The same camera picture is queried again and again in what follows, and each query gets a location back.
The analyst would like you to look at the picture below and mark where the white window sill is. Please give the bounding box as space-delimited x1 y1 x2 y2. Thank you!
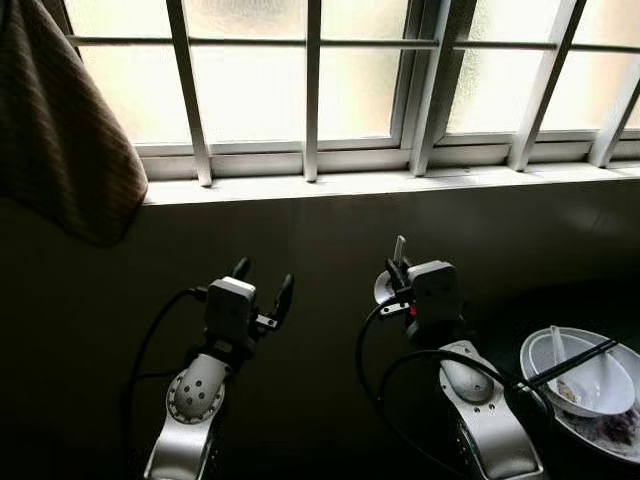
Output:
145 163 640 207

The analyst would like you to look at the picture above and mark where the white floral ceramic plate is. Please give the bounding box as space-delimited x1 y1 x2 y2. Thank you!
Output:
535 345 640 464

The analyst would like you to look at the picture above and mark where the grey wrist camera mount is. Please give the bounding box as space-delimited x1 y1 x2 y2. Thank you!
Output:
205 277 258 336
408 260 463 336

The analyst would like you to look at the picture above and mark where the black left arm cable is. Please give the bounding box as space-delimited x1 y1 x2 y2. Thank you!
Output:
120 286 208 471

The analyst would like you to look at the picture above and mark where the white window frame with grille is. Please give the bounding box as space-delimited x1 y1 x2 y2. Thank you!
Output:
45 0 640 188

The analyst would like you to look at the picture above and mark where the white ceramic bowl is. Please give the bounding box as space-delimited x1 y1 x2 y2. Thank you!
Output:
520 327 639 419

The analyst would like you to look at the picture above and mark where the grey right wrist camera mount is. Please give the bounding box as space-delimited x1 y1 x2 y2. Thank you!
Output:
408 260 463 336

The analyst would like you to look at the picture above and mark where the white ceramic spoon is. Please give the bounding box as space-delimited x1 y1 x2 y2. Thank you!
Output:
548 325 606 401
374 235 409 306

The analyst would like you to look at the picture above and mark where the black chopstick silver tip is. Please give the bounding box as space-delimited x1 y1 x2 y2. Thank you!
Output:
517 340 619 391
520 338 621 389

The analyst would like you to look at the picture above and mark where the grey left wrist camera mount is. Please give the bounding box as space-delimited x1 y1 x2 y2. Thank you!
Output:
205 277 258 336

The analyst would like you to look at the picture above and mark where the brown striped hanging cloth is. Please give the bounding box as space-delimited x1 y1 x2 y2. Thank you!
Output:
0 0 149 248

